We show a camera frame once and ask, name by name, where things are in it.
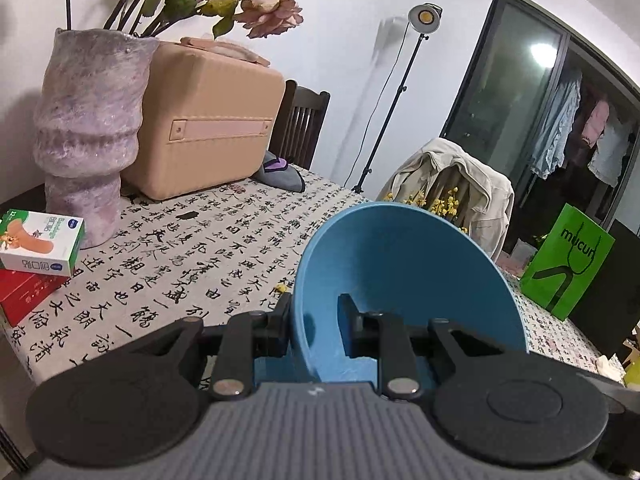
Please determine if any studio light on stand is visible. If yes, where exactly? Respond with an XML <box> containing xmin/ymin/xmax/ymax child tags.
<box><xmin>351</xmin><ymin>4</ymin><xmax>443</xmax><ymax>195</ymax></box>

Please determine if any peach hard case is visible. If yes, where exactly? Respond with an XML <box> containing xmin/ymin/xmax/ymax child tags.
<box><xmin>121</xmin><ymin>36</ymin><xmax>287</xmax><ymax>201</ymax></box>

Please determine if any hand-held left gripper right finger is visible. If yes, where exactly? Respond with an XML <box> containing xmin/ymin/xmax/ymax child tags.
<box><xmin>337</xmin><ymin>293</ymin><xmax>506</xmax><ymax>401</ymax></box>

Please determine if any purple grey cloth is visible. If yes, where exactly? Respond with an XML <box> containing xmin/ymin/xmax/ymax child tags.
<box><xmin>252</xmin><ymin>150</ymin><xmax>306</xmax><ymax>192</ymax></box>

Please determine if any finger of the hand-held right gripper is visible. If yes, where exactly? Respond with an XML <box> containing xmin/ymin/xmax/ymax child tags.
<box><xmin>575</xmin><ymin>369</ymin><xmax>640</xmax><ymax>413</ymax></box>

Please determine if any black paper bag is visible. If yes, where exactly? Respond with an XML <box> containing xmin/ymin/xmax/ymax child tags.
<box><xmin>567</xmin><ymin>220</ymin><xmax>640</xmax><ymax>358</ymax></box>

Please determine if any white green medicine box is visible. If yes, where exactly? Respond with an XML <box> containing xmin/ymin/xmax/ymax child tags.
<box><xmin>0</xmin><ymin>209</ymin><xmax>86</xmax><ymax>277</ymax></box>

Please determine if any dark wooden chair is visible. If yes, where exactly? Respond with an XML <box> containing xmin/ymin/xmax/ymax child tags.
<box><xmin>275</xmin><ymin>80</ymin><xmax>331</xmax><ymax>171</ymax></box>

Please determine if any beige jacket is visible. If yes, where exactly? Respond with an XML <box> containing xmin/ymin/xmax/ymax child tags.
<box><xmin>376</xmin><ymin>137</ymin><xmax>515</xmax><ymax>263</ymax></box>

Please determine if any wooden chair under jacket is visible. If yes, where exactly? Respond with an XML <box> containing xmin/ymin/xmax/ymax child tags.
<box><xmin>425</xmin><ymin>165</ymin><xmax>471</xmax><ymax>211</ymax></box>

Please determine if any yellow-green gift box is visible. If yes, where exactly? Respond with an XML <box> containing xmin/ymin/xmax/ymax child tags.
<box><xmin>622</xmin><ymin>350</ymin><xmax>640</xmax><ymax>388</ymax></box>

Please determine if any hanging white garment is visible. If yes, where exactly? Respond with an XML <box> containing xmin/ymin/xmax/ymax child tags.
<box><xmin>587</xmin><ymin>115</ymin><xmax>633</xmax><ymax>188</ymax></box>

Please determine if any hanging light blue shirt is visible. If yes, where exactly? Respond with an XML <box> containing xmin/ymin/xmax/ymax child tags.
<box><xmin>530</xmin><ymin>75</ymin><xmax>583</xmax><ymax>181</ymax></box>

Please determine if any hanging pink garment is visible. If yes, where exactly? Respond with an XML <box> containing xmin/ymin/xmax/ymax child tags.
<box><xmin>581</xmin><ymin>100</ymin><xmax>611</xmax><ymax>148</ymax></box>

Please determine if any pink textured vase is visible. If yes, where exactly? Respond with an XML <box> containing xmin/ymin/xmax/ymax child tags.
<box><xmin>32</xmin><ymin>27</ymin><xmax>160</xmax><ymax>250</ymax></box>

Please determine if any black framed glass door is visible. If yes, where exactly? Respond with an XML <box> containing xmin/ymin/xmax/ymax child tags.
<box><xmin>440</xmin><ymin>0</ymin><xmax>640</xmax><ymax>271</ymax></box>

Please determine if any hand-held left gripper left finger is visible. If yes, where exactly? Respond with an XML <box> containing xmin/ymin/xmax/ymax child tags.
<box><xmin>125</xmin><ymin>292</ymin><xmax>293</xmax><ymax>401</ymax></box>

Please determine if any red box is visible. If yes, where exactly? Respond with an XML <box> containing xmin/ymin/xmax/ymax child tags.
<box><xmin>0</xmin><ymin>269</ymin><xmax>71</xmax><ymax>328</ymax></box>

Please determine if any yellow flower branch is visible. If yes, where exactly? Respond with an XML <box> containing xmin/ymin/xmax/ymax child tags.
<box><xmin>400</xmin><ymin>187</ymin><xmax>468</xmax><ymax>233</ymax></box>

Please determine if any white cloth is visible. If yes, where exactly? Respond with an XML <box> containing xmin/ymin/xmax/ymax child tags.
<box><xmin>595</xmin><ymin>355</ymin><xmax>626</xmax><ymax>383</ymax></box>

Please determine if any green paper bag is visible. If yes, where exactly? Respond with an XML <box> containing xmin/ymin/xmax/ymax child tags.
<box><xmin>520</xmin><ymin>203</ymin><xmax>616</xmax><ymax>322</ymax></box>

